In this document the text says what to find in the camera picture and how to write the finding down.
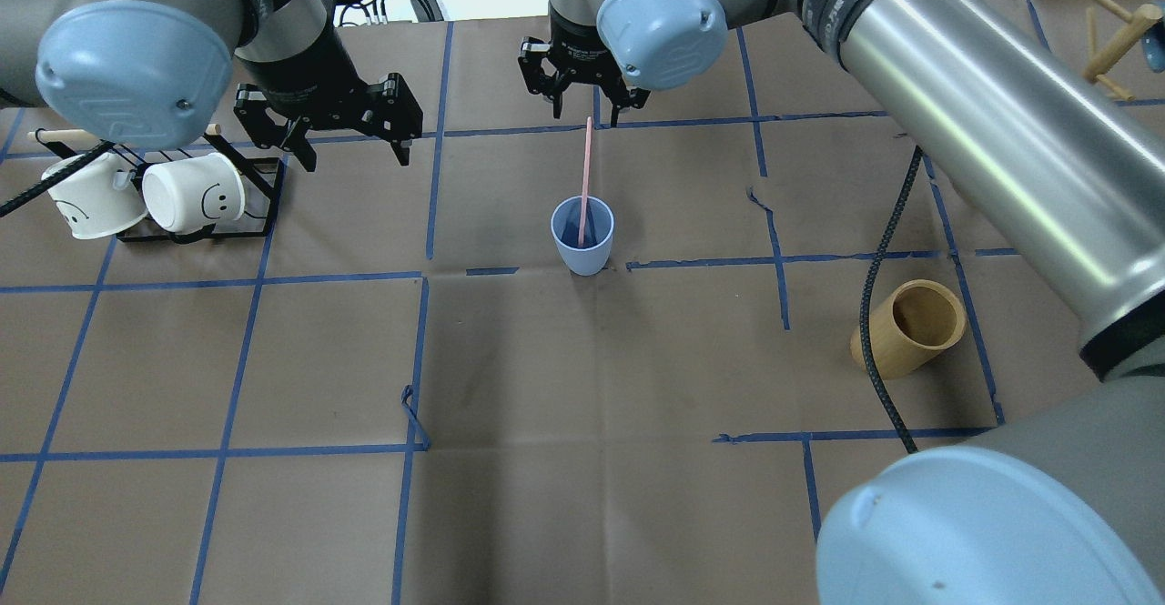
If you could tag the bamboo cylinder holder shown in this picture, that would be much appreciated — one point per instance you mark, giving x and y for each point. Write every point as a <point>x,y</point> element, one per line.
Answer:
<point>918,321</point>

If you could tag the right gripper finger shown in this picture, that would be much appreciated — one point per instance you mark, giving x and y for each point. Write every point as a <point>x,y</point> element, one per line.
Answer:
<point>623,99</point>
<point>552,89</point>

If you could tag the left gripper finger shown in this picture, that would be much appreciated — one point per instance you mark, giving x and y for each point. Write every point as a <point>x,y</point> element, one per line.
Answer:
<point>291,137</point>
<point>392,113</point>

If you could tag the light blue plastic cup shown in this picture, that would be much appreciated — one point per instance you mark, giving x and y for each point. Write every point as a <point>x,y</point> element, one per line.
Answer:
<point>599,235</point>

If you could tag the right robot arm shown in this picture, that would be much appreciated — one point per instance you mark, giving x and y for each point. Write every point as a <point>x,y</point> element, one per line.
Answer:
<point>1064,507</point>

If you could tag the black wire mug rack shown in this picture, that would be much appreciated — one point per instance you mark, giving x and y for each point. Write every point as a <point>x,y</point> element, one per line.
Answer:
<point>263,180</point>

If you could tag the wooden mug tree stand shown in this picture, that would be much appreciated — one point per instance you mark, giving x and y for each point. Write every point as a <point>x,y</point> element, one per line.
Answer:
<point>1141,28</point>

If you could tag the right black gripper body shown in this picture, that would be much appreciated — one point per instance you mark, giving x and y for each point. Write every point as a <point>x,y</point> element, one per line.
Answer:
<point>573,41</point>

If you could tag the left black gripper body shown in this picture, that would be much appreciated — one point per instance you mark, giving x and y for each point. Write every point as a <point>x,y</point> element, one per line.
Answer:
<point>305,73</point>

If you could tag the white plain mug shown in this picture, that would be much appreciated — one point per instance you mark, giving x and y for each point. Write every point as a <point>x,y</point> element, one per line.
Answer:
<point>186,195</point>

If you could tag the pink chopstick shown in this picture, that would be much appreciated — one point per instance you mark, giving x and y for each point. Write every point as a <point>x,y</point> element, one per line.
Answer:
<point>585,189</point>

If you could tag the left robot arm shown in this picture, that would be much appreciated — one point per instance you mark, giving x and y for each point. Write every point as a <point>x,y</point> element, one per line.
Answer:
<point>152,73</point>

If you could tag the white smiley face mug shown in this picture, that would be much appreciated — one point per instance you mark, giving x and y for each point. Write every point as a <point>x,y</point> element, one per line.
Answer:
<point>100,199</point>

